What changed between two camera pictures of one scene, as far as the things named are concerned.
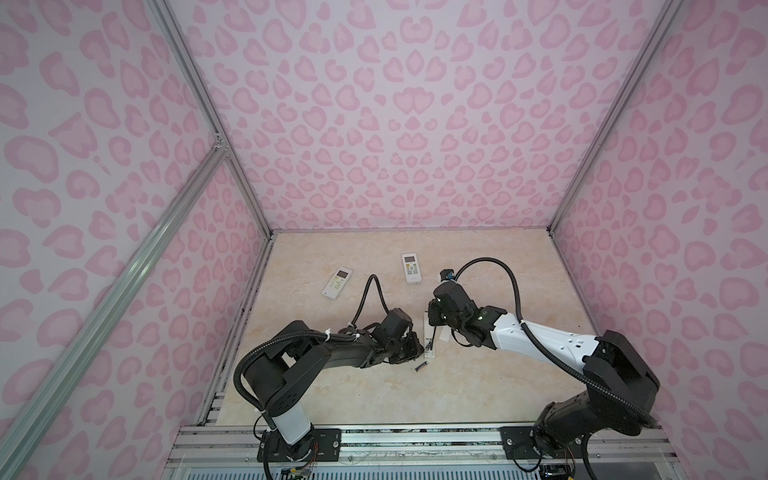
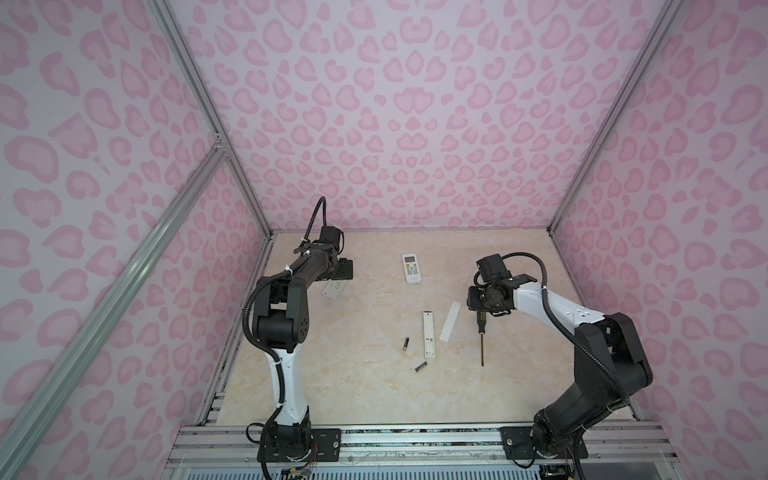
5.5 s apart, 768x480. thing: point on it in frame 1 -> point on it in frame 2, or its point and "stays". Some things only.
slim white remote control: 428,340 stays
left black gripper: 416,350 -> 344,269
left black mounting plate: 327,448 stays
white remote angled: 337,283 stays
